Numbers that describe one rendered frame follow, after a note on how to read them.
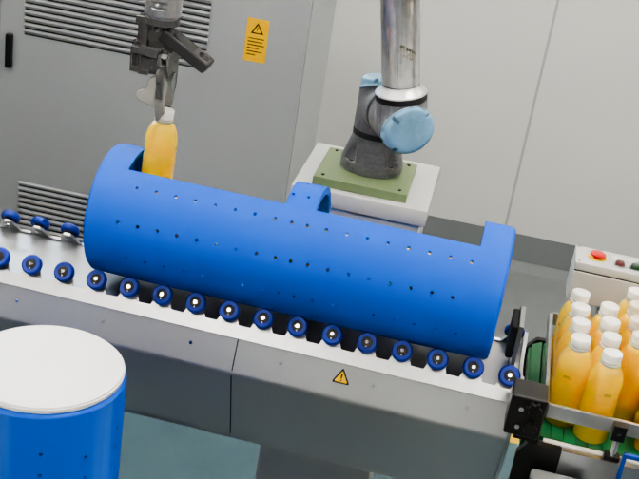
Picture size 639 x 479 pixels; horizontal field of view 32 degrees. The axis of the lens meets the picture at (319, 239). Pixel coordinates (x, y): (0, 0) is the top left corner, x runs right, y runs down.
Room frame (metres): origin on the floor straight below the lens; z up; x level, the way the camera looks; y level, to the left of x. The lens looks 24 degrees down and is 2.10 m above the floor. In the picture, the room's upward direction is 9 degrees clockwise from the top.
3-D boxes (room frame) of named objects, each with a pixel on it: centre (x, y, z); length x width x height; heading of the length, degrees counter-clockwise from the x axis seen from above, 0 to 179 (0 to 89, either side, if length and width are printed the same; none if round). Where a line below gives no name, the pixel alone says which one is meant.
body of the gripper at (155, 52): (2.23, 0.39, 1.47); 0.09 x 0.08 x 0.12; 81
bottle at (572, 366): (1.97, -0.54, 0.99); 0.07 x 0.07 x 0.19
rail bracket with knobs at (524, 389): (1.90, -0.45, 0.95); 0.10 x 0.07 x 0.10; 171
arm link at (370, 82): (2.53, -0.10, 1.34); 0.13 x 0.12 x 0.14; 19
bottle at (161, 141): (2.22, 0.36, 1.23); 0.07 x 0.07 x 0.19
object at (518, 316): (2.10, -0.44, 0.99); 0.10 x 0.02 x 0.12; 171
